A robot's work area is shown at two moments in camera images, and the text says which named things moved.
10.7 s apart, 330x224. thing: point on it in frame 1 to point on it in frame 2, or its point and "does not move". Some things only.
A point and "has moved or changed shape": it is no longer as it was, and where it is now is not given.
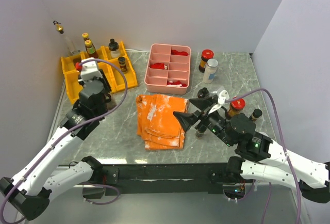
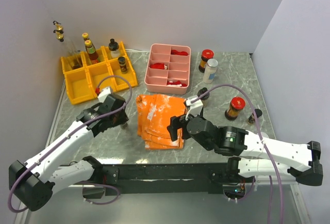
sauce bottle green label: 91,49 does not move
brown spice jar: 203,93 does not move
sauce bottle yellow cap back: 85,36 does not move
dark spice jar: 199,133 has moved or changed shape
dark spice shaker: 121,61 does not move
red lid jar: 236,106 does not move
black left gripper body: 105,84 to 118,118
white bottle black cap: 113,46 does not move
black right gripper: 187,120 to 177,122
